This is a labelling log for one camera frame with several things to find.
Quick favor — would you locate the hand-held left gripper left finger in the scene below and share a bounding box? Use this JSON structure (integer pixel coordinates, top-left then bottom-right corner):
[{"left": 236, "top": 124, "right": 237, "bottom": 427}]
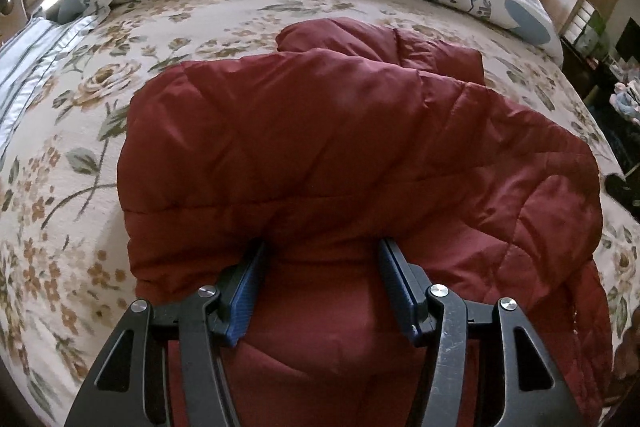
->
[{"left": 64, "top": 239, "right": 269, "bottom": 427}]

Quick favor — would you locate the striped pillow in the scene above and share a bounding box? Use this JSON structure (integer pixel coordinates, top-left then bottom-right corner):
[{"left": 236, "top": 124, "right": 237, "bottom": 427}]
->
[{"left": 0, "top": 14, "right": 101, "bottom": 158}]

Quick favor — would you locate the pale toy figure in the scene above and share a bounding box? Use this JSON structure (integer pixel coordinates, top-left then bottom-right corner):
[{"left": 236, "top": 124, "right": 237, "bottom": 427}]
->
[{"left": 611, "top": 79, "right": 640, "bottom": 124}]

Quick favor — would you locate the red quilted jacket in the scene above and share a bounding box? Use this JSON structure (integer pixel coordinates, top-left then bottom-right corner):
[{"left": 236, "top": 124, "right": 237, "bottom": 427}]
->
[{"left": 116, "top": 18, "right": 616, "bottom": 427}]

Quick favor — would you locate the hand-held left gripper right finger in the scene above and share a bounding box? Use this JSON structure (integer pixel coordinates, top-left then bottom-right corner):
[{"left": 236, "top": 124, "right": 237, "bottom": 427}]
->
[{"left": 377, "top": 237, "right": 587, "bottom": 427}]

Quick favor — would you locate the stack of white boxes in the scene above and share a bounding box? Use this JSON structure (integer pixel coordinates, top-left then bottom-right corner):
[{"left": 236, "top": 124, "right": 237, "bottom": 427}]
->
[{"left": 565, "top": 2, "right": 610, "bottom": 58}]

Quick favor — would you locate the floral bed blanket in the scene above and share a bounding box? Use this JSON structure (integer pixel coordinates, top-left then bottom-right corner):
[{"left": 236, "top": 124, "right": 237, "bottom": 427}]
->
[{"left": 0, "top": 0, "right": 640, "bottom": 427}]

